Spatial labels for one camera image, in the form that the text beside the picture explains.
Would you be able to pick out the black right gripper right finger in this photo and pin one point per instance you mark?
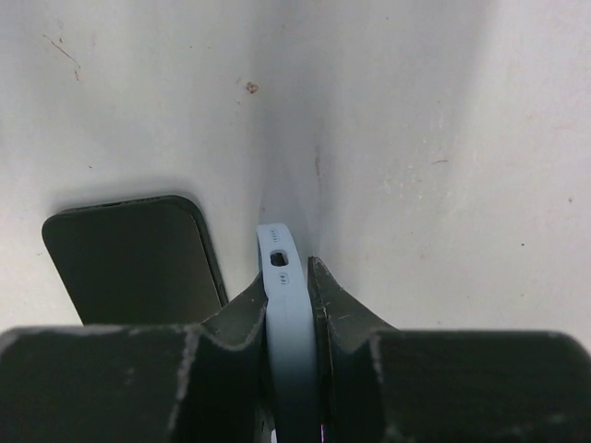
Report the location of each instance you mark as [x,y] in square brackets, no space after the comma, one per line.
[383,384]

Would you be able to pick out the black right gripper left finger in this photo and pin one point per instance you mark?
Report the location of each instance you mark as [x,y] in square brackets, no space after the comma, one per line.
[196,382]

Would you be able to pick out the blue cased phone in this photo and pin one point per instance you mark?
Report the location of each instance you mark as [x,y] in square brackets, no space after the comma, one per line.
[291,336]

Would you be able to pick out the black phone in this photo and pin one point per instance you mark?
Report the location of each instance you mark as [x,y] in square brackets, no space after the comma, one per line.
[145,261]

